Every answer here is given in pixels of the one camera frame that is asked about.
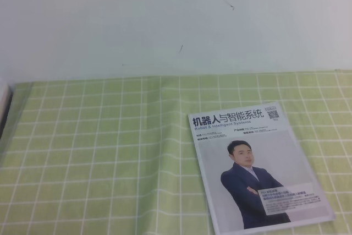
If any green checkered tablecloth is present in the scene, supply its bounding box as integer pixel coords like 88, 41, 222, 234
1, 70, 351, 234

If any white magazine book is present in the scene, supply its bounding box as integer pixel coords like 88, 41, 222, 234
188, 102, 335, 234

